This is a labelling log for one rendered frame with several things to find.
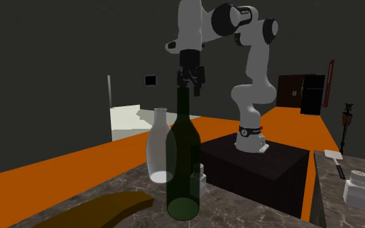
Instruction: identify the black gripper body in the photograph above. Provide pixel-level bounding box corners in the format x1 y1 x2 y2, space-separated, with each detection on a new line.
177 49 206 77

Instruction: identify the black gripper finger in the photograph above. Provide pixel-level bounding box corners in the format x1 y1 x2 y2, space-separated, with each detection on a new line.
193 74 206 97
177 75 191 89

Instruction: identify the dark green glass bottle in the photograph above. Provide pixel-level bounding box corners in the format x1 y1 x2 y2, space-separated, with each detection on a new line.
165 86 202 222

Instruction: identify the clear glass bottle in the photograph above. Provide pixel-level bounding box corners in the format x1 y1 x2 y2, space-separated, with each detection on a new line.
145 108 174 184

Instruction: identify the dark brown cabinet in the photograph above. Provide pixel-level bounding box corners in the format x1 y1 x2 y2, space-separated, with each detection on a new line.
276 74 318 109

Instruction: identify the small white shaker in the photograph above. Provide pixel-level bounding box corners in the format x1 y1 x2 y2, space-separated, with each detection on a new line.
189 163 208 200

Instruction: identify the dark robot stand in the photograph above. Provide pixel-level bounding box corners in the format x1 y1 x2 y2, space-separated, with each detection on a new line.
199 132 311 220

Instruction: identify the black refrigerator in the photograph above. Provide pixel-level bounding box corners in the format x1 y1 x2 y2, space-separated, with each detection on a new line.
300 74 326 116

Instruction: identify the dark yellow banana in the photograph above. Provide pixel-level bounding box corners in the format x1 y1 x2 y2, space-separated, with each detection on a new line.
31 190 156 228

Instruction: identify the dark floor lamp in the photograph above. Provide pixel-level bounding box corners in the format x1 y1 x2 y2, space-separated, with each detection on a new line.
340 102 355 156

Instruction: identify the large white shaker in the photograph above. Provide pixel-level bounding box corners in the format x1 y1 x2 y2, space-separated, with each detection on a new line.
342 170 365 211

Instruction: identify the small black wall panel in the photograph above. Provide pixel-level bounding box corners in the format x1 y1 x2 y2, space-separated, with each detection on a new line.
143 74 159 89

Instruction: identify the red framed wall picture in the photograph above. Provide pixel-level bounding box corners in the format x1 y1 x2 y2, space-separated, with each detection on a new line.
322 58 335 108

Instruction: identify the white spatula with black handle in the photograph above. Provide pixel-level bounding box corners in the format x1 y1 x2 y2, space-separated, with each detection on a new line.
324 148 347 181

